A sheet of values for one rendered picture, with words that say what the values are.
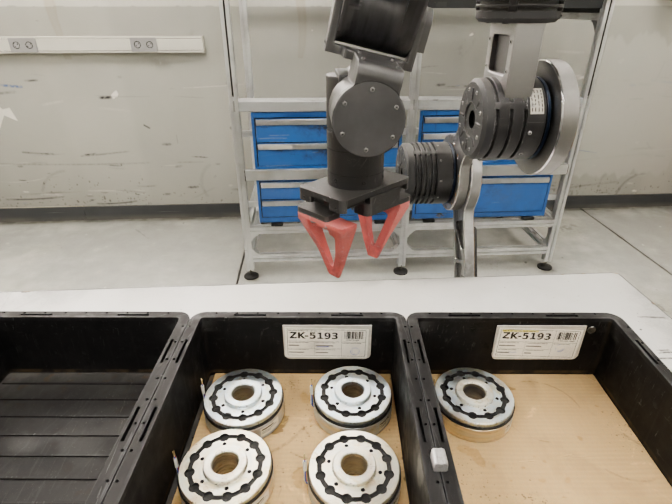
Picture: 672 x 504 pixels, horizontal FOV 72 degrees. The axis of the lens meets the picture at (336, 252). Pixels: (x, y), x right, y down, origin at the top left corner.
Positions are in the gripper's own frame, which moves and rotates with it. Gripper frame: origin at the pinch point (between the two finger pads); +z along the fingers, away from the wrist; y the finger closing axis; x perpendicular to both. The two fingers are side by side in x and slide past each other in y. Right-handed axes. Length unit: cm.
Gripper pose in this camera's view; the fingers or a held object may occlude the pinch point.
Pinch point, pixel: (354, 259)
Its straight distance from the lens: 51.8
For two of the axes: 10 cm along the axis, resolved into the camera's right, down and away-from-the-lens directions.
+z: 0.1, 8.9, 4.6
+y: 7.1, -3.3, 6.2
